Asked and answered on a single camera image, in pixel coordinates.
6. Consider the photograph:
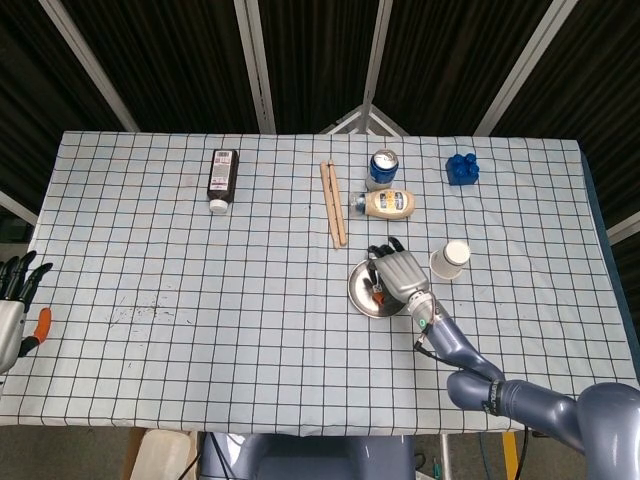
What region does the blue toy building block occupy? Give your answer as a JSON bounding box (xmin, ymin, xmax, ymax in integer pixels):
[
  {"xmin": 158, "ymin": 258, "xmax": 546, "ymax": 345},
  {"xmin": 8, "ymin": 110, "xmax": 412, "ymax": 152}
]
[{"xmin": 446, "ymin": 152, "xmax": 480, "ymax": 188}]

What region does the blue soda can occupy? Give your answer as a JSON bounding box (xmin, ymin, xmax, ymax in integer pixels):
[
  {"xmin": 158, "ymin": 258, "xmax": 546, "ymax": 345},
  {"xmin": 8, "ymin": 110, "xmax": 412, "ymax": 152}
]
[{"xmin": 368, "ymin": 148, "xmax": 400, "ymax": 191}]

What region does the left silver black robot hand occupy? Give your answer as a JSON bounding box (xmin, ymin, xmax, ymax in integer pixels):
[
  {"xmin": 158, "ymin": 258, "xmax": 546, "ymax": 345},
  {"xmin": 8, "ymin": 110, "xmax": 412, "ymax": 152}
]
[{"xmin": 0, "ymin": 251, "xmax": 54, "ymax": 375}]

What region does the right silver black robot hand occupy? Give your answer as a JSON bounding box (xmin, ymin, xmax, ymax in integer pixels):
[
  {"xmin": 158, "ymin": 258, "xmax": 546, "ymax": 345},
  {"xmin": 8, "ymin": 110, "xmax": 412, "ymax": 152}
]
[{"xmin": 367, "ymin": 236, "xmax": 432, "ymax": 305}]

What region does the white metal frame post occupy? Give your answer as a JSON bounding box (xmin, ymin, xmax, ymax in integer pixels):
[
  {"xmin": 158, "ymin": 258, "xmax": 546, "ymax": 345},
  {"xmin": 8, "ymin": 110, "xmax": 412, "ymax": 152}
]
[
  {"xmin": 474, "ymin": 0, "xmax": 571, "ymax": 135},
  {"xmin": 362, "ymin": 0, "xmax": 394, "ymax": 107},
  {"xmin": 39, "ymin": 0, "xmax": 139, "ymax": 132},
  {"xmin": 234, "ymin": 0, "xmax": 276, "ymax": 134}
]

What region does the brown bottle white cap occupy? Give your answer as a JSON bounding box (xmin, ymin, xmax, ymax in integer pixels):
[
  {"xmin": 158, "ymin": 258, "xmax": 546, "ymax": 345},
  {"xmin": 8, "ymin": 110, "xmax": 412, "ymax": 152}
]
[{"xmin": 205, "ymin": 148, "xmax": 240, "ymax": 216}]

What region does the light blue checkered tablecloth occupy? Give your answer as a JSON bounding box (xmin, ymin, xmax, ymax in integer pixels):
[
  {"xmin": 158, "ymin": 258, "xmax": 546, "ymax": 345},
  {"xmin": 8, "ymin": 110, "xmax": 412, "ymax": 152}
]
[{"xmin": 0, "ymin": 130, "xmax": 632, "ymax": 435}]

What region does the white paper cup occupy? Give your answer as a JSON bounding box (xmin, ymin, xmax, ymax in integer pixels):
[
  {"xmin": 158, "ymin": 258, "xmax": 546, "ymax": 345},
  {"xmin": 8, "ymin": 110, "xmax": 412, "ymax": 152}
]
[{"xmin": 429, "ymin": 240, "xmax": 472, "ymax": 281}]

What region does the silver metal plate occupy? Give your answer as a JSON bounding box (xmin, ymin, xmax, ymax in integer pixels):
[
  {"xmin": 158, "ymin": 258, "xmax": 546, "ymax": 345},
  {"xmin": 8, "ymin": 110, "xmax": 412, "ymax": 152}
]
[{"xmin": 348, "ymin": 258, "xmax": 411, "ymax": 319}]

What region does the mayonnaise squeeze bottle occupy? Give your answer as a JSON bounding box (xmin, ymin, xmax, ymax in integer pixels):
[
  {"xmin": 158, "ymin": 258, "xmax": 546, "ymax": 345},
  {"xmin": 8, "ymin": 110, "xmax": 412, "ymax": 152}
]
[{"xmin": 348, "ymin": 188, "xmax": 416, "ymax": 220}]

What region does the white triangular frame brace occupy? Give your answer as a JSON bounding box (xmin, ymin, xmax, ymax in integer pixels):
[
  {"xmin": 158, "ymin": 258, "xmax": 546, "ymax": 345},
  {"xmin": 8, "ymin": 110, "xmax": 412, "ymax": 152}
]
[{"xmin": 319, "ymin": 104, "xmax": 411, "ymax": 136}]

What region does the white plastic jug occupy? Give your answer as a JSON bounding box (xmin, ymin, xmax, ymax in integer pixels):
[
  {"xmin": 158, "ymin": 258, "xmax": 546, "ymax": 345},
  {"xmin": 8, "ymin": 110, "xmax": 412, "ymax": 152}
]
[{"xmin": 130, "ymin": 428, "xmax": 199, "ymax": 480}]

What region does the black arm cable with plug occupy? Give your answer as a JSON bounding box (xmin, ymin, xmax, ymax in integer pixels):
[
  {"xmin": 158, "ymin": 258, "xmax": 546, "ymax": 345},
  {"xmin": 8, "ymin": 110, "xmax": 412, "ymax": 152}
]
[{"xmin": 412, "ymin": 334, "xmax": 494, "ymax": 381}]

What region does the wooden stick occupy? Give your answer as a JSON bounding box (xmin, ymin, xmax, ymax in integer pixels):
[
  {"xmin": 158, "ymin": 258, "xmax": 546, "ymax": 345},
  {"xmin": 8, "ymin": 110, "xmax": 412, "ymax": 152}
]
[
  {"xmin": 327, "ymin": 159, "xmax": 349, "ymax": 247},
  {"xmin": 319, "ymin": 160, "xmax": 342, "ymax": 250}
]

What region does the grey-blue robot torso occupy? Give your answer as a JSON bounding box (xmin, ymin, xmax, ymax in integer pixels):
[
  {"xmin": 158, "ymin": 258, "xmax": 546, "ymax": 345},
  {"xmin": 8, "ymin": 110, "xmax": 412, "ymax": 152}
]
[{"xmin": 197, "ymin": 432, "xmax": 416, "ymax": 480}]

